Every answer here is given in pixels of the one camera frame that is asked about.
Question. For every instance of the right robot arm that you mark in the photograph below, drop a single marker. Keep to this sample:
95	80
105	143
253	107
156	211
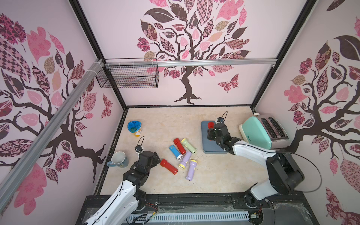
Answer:
283	172

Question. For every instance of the aluminium rail back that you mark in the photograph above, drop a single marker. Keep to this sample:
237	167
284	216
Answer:
249	61

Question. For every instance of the purple flashlight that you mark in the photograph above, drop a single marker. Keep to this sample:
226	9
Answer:
191	170
182	165

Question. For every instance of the white slotted cable duct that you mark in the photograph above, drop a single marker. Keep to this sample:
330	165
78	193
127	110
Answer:
188	217

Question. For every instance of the green flashlight yellow head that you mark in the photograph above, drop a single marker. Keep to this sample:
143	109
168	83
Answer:
188	146

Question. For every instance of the aluminium rail left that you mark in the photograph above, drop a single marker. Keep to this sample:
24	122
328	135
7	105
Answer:
16	176

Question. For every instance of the black wire basket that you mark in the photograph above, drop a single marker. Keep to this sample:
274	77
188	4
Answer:
129	73

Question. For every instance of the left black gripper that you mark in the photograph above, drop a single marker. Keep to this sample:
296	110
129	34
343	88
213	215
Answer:
154	162

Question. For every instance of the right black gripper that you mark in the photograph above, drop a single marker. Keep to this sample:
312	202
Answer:
215	131

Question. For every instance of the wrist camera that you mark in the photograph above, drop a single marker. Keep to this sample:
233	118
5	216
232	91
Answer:
139	149
219	120

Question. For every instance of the blue-grey storage tray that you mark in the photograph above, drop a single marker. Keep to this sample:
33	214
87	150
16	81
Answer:
208	146

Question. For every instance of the aluminium rail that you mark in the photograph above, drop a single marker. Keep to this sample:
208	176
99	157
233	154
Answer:
16	176
249	61

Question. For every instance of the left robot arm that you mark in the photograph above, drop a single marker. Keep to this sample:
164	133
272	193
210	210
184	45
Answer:
128	197

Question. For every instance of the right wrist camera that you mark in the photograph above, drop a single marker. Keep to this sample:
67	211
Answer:
219	120

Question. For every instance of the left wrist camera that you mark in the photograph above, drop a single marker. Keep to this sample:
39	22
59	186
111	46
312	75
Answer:
139	149

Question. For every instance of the white blue mug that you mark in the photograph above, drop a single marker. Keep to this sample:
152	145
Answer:
118	159

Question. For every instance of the mint green toaster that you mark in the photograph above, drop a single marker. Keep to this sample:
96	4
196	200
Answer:
264	131

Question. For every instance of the blue flashlight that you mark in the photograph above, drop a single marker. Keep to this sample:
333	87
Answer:
176	153

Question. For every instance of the red flashlight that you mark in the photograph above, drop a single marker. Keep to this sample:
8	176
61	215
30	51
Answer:
165	164
179	145
211	125

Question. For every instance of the blue lidded cup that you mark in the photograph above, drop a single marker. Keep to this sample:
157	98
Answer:
135	127

